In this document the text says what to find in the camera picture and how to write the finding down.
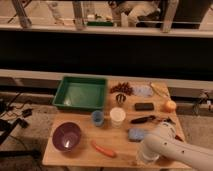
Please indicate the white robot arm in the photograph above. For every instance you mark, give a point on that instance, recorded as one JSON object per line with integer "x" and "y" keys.
{"x": 161, "y": 142}

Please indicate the purple bowl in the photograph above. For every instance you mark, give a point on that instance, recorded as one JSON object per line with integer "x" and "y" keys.
{"x": 66, "y": 136}

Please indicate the bunch of red grapes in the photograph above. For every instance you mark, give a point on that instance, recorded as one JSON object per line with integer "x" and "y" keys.
{"x": 122, "y": 88}

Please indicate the small metal cup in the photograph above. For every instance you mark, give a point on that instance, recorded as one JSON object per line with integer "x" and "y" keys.
{"x": 120, "y": 99}

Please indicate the green plastic tray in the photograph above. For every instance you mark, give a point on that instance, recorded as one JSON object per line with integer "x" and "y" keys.
{"x": 81, "y": 93}

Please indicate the white plastic cup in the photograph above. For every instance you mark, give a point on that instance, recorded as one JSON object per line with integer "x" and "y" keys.
{"x": 117, "y": 116}

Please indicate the blue plastic cup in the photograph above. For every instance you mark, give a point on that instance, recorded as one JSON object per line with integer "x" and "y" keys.
{"x": 97, "y": 118}

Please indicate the clear plastic bag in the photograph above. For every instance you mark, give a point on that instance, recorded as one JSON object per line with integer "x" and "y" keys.
{"x": 143, "y": 91}

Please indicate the black rectangular block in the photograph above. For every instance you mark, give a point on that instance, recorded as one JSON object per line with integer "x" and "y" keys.
{"x": 144, "y": 106}

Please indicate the yellow banana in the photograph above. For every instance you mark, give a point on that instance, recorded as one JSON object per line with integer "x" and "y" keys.
{"x": 158, "y": 90}

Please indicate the blue sponge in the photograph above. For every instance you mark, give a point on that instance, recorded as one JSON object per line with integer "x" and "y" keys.
{"x": 136, "y": 134}

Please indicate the orange fruit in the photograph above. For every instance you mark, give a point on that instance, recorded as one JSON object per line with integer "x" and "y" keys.
{"x": 170, "y": 106}

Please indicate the orange carrot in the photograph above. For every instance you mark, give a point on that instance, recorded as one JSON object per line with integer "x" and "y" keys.
{"x": 102, "y": 150}

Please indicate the black handled knife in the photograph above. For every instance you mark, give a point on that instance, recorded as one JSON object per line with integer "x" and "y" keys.
{"x": 143, "y": 119}

